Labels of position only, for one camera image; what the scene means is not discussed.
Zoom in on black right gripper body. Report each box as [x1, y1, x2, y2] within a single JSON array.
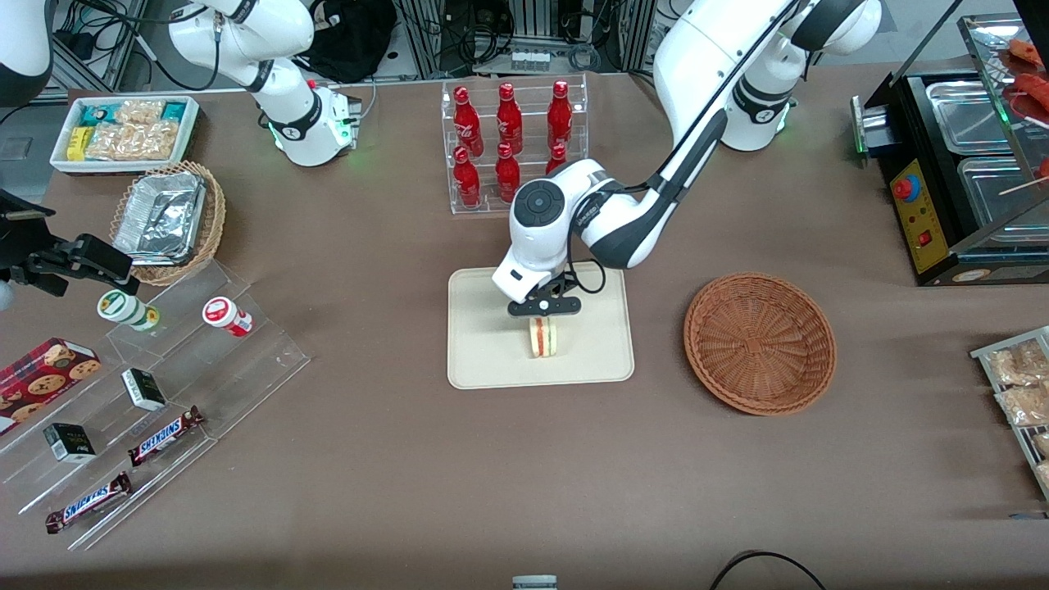
[[0, 188, 65, 275]]

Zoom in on layered sandwich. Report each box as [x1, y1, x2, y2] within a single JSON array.
[[526, 317, 561, 360]]

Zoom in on beige plastic tray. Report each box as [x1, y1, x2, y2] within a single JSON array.
[[447, 263, 637, 391]]

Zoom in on wicker basket with foil containers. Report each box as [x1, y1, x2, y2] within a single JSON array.
[[108, 160, 227, 287]]

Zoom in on empty brown wicker basket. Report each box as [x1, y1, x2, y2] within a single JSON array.
[[683, 272, 838, 417]]

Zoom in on tray with packaged snacks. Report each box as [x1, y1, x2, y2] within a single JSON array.
[[970, 325, 1049, 502]]

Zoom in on green sunflower yogurt cup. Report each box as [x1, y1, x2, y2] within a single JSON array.
[[96, 288, 161, 333]]

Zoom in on silver foil container stack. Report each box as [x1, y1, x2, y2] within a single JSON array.
[[112, 170, 207, 266]]

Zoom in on white snack bin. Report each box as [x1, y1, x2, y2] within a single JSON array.
[[49, 95, 201, 175]]

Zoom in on red chocolate chip cookie box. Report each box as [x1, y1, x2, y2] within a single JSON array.
[[0, 337, 102, 436]]

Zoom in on clear bag of crackers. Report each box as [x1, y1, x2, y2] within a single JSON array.
[[85, 121, 179, 161], [114, 99, 166, 126]]

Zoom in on red lidded yogurt cup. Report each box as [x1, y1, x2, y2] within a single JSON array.
[[202, 296, 254, 338]]

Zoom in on small black carton box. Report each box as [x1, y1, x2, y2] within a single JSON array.
[[120, 367, 168, 412], [42, 422, 98, 464]]

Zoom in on clear acrylic bottle rack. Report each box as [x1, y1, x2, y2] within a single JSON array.
[[440, 73, 590, 216]]

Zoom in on clear acrylic display stand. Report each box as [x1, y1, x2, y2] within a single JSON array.
[[0, 260, 311, 552]]

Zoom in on Snickers chocolate bar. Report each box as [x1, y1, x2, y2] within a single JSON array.
[[127, 406, 207, 468], [44, 471, 134, 535]]

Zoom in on black bag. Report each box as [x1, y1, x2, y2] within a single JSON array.
[[293, 0, 399, 84]]

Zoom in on black food warmer machine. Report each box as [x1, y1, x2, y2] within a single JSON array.
[[851, 11, 1049, 287]]

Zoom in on steel warmer pan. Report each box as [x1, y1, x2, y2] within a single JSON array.
[[956, 155, 1049, 228], [925, 79, 1019, 156]]

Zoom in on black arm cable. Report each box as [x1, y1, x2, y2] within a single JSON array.
[[564, 0, 809, 297]]

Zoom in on aluminium equipment frame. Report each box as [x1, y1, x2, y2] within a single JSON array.
[[397, 0, 683, 79]]

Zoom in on black floor cable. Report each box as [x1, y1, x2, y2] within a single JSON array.
[[708, 550, 826, 590]]

